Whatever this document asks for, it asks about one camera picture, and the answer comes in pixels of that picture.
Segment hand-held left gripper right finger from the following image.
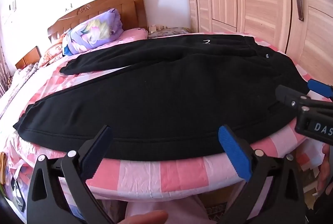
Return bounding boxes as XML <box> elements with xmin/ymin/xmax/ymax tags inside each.
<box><xmin>218</xmin><ymin>125</ymin><xmax>306</xmax><ymax>224</ymax></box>

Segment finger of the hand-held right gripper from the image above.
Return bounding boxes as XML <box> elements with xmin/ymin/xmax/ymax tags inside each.
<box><xmin>275</xmin><ymin>85</ymin><xmax>308</xmax><ymax>113</ymax></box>
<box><xmin>307</xmin><ymin>79</ymin><xmax>333</xmax><ymax>103</ymax></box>

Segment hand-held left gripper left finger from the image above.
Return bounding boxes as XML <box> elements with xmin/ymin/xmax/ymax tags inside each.
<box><xmin>26</xmin><ymin>125</ymin><xmax>115</xmax><ymax>224</ymax></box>

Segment black pants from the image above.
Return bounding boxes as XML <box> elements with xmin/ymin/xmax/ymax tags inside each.
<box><xmin>13</xmin><ymin>34</ymin><xmax>316</xmax><ymax>162</ymax></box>

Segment person's right hand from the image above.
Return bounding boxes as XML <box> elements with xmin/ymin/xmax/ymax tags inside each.
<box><xmin>316</xmin><ymin>145</ymin><xmax>333</xmax><ymax>194</ymax></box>

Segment person's left hand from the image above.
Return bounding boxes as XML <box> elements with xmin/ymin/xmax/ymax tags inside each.
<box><xmin>122</xmin><ymin>210</ymin><xmax>169</xmax><ymax>224</ymax></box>

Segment pink checked bed sheet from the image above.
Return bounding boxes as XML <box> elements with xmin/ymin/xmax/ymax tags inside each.
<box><xmin>0</xmin><ymin>28</ymin><xmax>333</xmax><ymax>205</ymax></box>

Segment colourful bag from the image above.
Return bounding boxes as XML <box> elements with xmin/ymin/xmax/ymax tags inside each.
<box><xmin>0</xmin><ymin>151</ymin><xmax>28</xmax><ymax>215</ymax></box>

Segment grey floral bedding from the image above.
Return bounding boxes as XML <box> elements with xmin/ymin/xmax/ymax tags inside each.
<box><xmin>0</xmin><ymin>63</ymin><xmax>39</xmax><ymax>113</ymax></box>

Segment orange floral pillow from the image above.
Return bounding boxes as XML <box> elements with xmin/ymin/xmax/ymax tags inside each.
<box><xmin>39</xmin><ymin>33</ymin><xmax>68</xmax><ymax>66</ymax></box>

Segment small wooden headboard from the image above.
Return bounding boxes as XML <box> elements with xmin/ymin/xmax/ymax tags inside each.
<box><xmin>15</xmin><ymin>46</ymin><xmax>42</xmax><ymax>70</ymax></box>

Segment folded purple floral quilt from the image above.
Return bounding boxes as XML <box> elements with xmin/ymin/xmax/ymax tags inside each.
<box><xmin>62</xmin><ymin>8</ymin><xmax>124</xmax><ymax>56</ymax></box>

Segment patterned curtain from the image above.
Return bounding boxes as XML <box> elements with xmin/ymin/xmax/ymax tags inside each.
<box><xmin>0</xmin><ymin>39</ymin><xmax>13</xmax><ymax>96</ymax></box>

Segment pink pillow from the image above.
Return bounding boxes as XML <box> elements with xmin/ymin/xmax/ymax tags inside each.
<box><xmin>114</xmin><ymin>28</ymin><xmax>148</xmax><ymax>44</ymax></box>

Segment nightstand with floral cloth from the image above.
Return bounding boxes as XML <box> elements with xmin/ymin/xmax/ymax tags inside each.
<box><xmin>147</xmin><ymin>27</ymin><xmax>190</xmax><ymax>40</ymax></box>

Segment wooden bed headboard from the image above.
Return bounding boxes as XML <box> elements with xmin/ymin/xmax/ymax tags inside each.
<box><xmin>47</xmin><ymin>0</ymin><xmax>149</xmax><ymax>45</ymax></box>

